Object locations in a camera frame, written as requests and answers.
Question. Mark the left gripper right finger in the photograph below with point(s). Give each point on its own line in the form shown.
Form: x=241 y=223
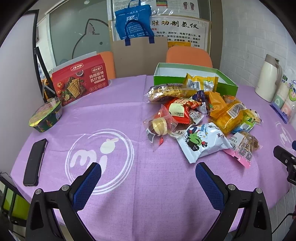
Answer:
x=255 y=221

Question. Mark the blue tote bag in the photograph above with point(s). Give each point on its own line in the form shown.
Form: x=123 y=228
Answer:
x=134 y=21

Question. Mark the white cartoon snack packet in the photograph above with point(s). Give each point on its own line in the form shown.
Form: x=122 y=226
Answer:
x=202 y=140

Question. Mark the wall poster chinese text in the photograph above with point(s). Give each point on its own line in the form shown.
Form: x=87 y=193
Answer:
x=182 y=31

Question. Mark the black easel stand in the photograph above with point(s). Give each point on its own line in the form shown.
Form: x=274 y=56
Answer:
x=44 y=80

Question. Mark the paper cup pack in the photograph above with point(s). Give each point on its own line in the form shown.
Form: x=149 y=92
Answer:
x=283 y=102

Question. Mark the pink nut packet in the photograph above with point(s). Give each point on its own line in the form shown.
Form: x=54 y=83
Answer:
x=242 y=148

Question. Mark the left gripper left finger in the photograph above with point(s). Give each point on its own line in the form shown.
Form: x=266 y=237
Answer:
x=42 y=223

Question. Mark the green blue snack packet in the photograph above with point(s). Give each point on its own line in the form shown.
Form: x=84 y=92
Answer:
x=250 y=119

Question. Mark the yellow chip bag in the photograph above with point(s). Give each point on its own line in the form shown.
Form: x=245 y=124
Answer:
x=201 y=83

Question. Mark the clear pastry packet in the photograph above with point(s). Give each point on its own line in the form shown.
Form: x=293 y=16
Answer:
x=159 y=127

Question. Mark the black smartphone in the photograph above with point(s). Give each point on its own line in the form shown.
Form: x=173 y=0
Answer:
x=31 y=175

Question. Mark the brown cardboard sheet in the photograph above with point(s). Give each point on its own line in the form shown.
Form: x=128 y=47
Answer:
x=138 y=56

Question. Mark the orange chair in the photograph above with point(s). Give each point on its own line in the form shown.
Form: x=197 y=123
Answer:
x=108 y=59
x=188 y=55

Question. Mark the large yellow clear bag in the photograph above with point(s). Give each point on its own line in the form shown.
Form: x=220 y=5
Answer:
x=230 y=116

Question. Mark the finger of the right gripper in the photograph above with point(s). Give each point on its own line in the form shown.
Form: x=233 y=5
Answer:
x=284 y=156

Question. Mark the small purple nut packet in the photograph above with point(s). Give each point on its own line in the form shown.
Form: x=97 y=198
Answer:
x=202 y=100

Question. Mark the red cracker box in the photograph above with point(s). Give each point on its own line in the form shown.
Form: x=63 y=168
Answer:
x=80 y=79

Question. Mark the orange chair right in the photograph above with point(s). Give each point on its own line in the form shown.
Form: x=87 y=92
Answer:
x=188 y=55

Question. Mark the orange snack packet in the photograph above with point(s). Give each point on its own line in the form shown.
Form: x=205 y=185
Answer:
x=216 y=103

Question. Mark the white thermos jug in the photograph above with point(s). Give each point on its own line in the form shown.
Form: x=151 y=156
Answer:
x=269 y=78

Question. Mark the orange chair left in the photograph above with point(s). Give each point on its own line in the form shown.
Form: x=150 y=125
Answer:
x=108 y=59

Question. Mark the red biscuit packet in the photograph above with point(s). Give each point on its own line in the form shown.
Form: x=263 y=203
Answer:
x=179 y=109

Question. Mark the clear twisted snack bag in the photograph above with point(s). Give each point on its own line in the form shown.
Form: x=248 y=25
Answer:
x=164 y=92

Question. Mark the white spicy tofu packet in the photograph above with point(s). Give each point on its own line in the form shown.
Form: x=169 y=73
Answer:
x=195 y=118

